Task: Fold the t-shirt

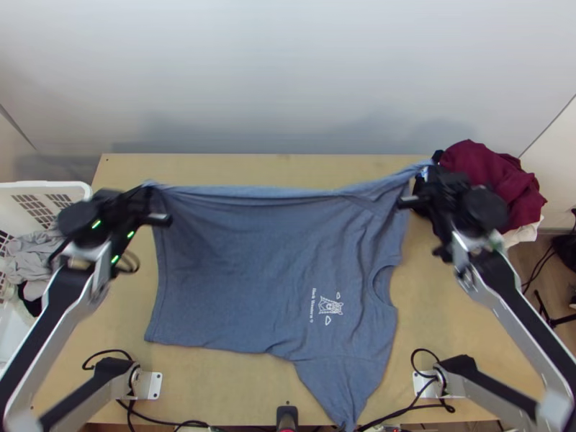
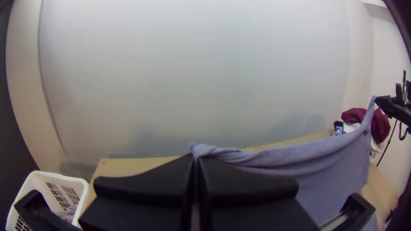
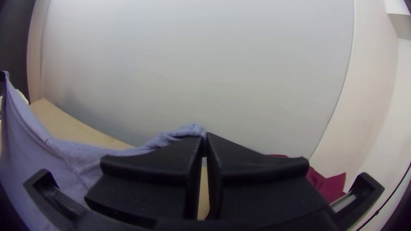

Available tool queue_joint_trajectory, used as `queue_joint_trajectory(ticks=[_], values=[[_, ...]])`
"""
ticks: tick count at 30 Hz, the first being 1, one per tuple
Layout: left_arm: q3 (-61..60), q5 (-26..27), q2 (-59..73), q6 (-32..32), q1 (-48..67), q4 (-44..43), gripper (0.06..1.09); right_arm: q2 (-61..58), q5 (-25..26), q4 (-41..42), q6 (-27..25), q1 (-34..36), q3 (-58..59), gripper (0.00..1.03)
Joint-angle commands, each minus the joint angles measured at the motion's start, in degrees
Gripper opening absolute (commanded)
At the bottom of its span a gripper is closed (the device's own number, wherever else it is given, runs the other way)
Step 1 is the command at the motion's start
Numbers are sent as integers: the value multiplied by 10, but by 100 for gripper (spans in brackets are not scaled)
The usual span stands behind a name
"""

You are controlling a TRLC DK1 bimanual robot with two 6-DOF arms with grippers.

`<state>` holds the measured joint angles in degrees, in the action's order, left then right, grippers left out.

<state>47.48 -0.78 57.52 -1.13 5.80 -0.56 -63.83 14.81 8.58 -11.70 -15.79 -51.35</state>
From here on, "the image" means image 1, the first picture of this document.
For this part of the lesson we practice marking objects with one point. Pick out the heap of clothes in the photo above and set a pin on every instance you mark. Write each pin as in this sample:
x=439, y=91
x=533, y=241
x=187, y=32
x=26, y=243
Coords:
x=486, y=162
x=31, y=252

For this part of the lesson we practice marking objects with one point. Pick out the blue t-shirt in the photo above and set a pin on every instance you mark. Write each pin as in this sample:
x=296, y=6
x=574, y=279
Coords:
x=270, y=252

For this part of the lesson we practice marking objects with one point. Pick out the black tripod stand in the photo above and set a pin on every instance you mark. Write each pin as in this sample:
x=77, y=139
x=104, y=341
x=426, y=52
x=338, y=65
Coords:
x=558, y=320

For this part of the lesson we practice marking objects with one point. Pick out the white laundry basket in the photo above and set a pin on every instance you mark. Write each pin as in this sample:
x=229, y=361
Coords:
x=27, y=186

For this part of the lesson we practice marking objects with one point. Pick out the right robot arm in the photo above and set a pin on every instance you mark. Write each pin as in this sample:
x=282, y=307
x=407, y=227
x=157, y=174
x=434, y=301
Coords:
x=517, y=297

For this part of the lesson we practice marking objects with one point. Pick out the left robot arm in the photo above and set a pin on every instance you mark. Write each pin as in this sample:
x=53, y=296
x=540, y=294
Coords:
x=67, y=306

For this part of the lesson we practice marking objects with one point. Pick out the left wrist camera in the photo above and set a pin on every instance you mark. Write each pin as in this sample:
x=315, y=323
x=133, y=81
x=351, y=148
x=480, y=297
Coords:
x=161, y=220

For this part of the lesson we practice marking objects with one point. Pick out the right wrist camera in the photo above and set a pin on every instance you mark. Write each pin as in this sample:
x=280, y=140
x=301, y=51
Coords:
x=408, y=201

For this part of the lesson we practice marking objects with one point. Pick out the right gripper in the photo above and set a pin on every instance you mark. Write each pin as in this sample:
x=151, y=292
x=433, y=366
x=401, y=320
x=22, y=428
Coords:
x=443, y=186

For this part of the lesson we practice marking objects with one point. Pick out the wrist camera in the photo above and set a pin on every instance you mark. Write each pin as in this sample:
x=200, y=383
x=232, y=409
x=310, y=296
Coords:
x=161, y=220
x=408, y=201

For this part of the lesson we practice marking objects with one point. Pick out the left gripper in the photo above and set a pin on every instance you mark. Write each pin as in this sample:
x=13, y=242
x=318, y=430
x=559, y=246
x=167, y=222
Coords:
x=130, y=203

